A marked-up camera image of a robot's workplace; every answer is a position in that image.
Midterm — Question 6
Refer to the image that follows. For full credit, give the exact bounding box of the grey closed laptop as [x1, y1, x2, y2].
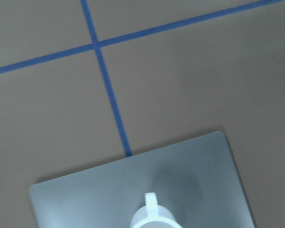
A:
[29, 132, 254, 228]

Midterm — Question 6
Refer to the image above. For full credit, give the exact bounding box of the white plastic cup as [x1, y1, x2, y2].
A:
[130, 192, 182, 228]

